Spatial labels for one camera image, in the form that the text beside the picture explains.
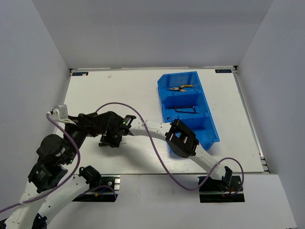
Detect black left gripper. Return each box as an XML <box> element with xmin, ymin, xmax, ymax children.
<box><xmin>64</xmin><ymin>110</ymin><xmax>112</xmax><ymax>163</ymax></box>

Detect yellow handled pliers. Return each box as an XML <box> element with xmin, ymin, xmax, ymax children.
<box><xmin>167</xmin><ymin>84</ymin><xmax>193</xmax><ymax>92</ymax></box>

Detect long dark hex key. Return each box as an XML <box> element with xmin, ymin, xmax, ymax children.
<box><xmin>175</xmin><ymin>106</ymin><xmax>198</xmax><ymax>114</ymax></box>

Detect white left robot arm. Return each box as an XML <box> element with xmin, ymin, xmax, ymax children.
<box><xmin>0</xmin><ymin>107</ymin><xmax>123</xmax><ymax>229</ymax></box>

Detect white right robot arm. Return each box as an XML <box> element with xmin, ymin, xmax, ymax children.
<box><xmin>99</xmin><ymin>115</ymin><xmax>233</xmax><ymax>190</ymax></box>

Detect left corner label sticker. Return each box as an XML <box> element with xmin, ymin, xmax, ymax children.
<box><xmin>72</xmin><ymin>72</ymin><xmax>89</xmax><ymax>76</ymax></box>

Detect corner label sticker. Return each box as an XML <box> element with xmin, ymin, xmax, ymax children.
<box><xmin>215</xmin><ymin>69</ymin><xmax>232</xmax><ymax>73</ymax></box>
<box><xmin>72</xmin><ymin>72</ymin><xmax>89</xmax><ymax>76</ymax></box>

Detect blue plastic divided bin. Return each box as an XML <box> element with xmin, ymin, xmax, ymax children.
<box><xmin>157</xmin><ymin>72</ymin><xmax>220</xmax><ymax>150</ymax></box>

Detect right corner label sticker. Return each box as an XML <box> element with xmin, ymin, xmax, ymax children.
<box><xmin>215</xmin><ymin>69</ymin><xmax>232</xmax><ymax>73</ymax></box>

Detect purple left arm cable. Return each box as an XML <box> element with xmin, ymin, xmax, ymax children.
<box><xmin>0</xmin><ymin>112</ymin><xmax>119</xmax><ymax>213</ymax></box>

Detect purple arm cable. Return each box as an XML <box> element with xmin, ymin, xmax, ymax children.
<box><xmin>96</xmin><ymin>102</ymin><xmax>244</xmax><ymax>197</ymax></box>
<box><xmin>0</xmin><ymin>112</ymin><xmax>119</xmax><ymax>213</ymax></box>

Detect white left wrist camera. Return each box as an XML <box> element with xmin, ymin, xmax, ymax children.
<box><xmin>47</xmin><ymin>104</ymin><xmax>74</xmax><ymax>124</ymax></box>

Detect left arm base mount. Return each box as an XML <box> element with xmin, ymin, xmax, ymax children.
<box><xmin>73</xmin><ymin>166</ymin><xmax>120</xmax><ymax>202</ymax></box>

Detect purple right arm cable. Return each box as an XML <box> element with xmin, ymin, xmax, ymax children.
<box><xmin>96</xmin><ymin>102</ymin><xmax>244</xmax><ymax>197</ymax></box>

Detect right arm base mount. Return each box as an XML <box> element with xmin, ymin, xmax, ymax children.
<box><xmin>199</xmin><ymin>176</ymin><xmax>245</xmax><ymax>203</ymax></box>

